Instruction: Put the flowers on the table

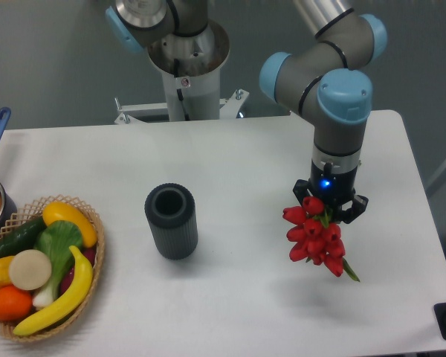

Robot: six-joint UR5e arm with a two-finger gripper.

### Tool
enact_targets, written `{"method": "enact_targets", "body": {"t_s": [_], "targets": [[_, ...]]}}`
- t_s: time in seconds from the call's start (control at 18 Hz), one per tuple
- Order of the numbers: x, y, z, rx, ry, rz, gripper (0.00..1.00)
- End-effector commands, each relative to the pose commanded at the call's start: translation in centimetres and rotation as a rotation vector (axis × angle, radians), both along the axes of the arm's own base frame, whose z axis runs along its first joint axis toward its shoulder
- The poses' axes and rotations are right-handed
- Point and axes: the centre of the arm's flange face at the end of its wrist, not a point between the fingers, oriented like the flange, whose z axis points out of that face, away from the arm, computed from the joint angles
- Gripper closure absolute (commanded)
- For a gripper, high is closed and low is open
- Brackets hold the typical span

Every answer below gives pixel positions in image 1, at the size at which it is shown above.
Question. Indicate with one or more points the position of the orange fruit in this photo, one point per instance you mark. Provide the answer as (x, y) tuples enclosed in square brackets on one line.
[(15, 304)]

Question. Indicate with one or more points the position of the beige round disc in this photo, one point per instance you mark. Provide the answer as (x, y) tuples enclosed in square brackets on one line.
[(30, 270)]

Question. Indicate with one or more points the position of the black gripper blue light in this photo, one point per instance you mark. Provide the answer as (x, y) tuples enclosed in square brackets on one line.
[(332, 180)]

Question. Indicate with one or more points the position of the green cucumber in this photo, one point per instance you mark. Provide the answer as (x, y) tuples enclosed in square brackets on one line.
[(21, 238)]

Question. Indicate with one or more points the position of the red tulip bouquet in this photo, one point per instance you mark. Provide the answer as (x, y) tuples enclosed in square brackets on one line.
[(317, 237)]

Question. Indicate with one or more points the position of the yellow banana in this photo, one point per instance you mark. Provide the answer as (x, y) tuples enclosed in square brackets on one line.
[(63, 305)]

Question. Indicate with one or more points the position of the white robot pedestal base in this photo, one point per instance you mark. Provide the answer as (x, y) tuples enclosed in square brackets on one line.
[(190, 71)]

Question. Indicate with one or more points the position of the woven wicker basket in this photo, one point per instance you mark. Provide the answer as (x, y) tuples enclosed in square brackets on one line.
[(33, 210)]

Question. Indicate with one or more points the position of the dark grey ribbed vase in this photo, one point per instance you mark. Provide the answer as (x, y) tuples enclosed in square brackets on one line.
[(170, 212)]

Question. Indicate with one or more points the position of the green bok choy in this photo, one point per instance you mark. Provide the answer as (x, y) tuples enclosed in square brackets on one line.
[(54, 242)]

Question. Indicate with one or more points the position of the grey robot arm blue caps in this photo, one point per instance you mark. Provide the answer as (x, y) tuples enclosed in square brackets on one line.
[(324, 86)]

